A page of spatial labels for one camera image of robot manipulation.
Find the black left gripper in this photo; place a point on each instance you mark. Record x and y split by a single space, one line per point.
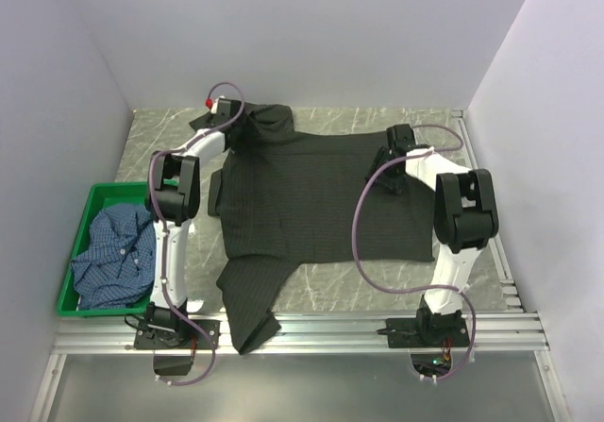
242 116

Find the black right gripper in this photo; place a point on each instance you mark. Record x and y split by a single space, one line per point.
394 186

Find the black pinstriped long sleeve shirt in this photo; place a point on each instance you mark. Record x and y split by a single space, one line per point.
285 198

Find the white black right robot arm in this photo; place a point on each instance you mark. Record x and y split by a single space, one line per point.
465 220

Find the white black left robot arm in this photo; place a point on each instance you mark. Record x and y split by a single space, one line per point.
173 200

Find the green plastic tray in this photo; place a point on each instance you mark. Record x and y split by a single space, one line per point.
101 195

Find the blue checked shirt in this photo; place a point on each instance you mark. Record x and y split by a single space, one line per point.
118 267

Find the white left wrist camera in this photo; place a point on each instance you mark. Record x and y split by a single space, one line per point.
220 106

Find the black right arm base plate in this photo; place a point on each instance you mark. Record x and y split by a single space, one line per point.
422 333

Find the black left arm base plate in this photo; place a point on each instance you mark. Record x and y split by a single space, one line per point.
156 339

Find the aluminium rail frame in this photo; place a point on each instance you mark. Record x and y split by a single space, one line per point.
323 366

